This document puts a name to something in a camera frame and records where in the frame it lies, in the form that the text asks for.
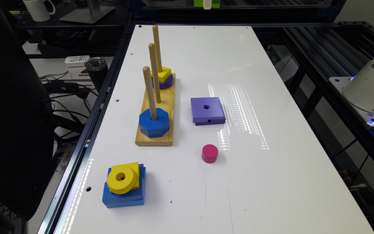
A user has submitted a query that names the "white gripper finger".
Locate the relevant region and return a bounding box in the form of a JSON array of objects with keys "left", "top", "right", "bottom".
[{"left": 203, "top": 0, "right": 212, "bottom": 10}]

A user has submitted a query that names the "small yellow block on peg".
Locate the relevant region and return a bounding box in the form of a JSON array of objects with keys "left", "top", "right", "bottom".
[{"left": 157, "top": 67, "right": 171, "bottom": 83}]

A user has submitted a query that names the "purple round block on peg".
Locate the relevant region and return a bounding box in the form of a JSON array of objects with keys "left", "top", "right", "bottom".
[{"left": 159, "top": 75, "right": 173, "bottom": 90}]

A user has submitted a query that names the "purple square block top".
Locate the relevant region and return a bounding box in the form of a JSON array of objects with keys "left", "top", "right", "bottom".
[{"left": 191, "top": 97, "right": 226, "bottom": 125}]

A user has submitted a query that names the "blue octagon block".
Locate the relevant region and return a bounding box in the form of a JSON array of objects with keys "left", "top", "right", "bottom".
[{"left": 139, "top": 108, "right": 169, "bottom": 138}]

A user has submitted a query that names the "magenta cylinder block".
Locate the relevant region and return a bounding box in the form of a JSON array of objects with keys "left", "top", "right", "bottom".
[{"left": 201, "top": 144, "right": 218, "bottom": 164}]

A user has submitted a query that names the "yellow square block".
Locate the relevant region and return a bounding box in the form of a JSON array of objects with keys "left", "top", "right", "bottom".
[{"left": 118, "top": 162, "right": 140, "bottom": 190}]

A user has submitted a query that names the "blue square block top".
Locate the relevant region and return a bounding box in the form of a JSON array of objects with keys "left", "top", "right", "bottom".
[{"left": 102, "top": 164, "right": 146, "bottom": 205}]

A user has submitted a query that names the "blue square block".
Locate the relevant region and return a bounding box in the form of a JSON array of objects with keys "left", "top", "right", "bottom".
[
  {"left": 102, "top": 192, "right": 144, "bottom": 208},
  {"left": 102, "top": 164, "right": 146, "bottom": 205}
]

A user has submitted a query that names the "blue square block bottom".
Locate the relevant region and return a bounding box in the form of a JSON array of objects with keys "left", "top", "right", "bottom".
[{"left": 102, "top": 192, "right": 144, "bottom": 208}]

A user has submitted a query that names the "middle wooden peg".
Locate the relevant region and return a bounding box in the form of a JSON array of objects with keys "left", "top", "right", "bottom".
[{"left": 149, "top": 43, "right": 161, "bottom": 103}]

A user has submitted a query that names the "wooden peg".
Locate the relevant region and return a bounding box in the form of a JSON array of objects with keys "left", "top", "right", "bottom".
[
  {"left": 153, "top": 25, "right": 162, "bottom": 72},
  {"left": 149, "top": 43, "right": 161, "bottom": 103},
  {"left": 143, "top": 66, "right": 158, "bottom": 121}
]

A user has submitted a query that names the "rear wooden peg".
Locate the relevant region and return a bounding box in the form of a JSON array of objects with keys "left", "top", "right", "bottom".
[{"left": 153, "top": 25, "right": 162, "bottom": 72}]

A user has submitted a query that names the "front wooden peg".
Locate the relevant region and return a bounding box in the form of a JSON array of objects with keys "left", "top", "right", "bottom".
[{"left": 143, "top": 66, "right": 158, "bottom": 121}]

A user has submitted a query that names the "wooden peg base board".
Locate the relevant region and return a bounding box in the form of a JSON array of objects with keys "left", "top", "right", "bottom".
[{"left": 135, "top": 73, "right": 175, "bottom": 146}]

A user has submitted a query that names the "grey monitor stand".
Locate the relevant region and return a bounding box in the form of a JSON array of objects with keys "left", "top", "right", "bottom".
[{"left": 60, "top": 0, "right": 115, "bottom": 24}]

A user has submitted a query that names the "black tumbler cup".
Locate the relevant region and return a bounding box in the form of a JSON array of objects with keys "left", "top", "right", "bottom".
[{"left": 84, "top": 57, "right": 108, "bottom": 92}]

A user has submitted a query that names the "white remote device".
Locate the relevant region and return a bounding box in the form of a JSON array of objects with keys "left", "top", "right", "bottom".
[{"left": 64, "top": 55, "right": 90, "bottom": 68}]

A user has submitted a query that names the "white mug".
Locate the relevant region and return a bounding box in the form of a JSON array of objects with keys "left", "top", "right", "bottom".
[{"left": 23, "top": 0, "right": 56, "bottom": 22}]

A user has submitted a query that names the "black office chair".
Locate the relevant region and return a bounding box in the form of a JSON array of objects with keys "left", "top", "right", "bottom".
[{"left": 0, "top": 7, "right": 55, "bottom": 221}]

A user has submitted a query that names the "yellow ring block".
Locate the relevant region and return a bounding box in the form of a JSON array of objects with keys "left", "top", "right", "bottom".
[{"left": 107, "top": 165, "right": 136, "bottom": 194}]

